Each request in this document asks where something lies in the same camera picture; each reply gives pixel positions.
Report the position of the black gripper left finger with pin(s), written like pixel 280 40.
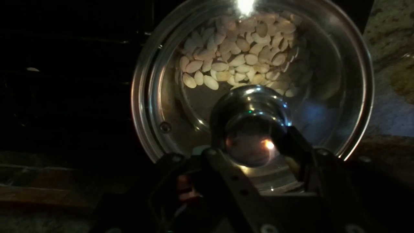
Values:
pixel 223 189

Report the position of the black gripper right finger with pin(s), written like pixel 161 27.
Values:
pixel 331 194

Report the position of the small steel pot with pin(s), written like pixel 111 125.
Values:
pixel 197 107

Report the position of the pale beans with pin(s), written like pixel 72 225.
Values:
pixel 240 56

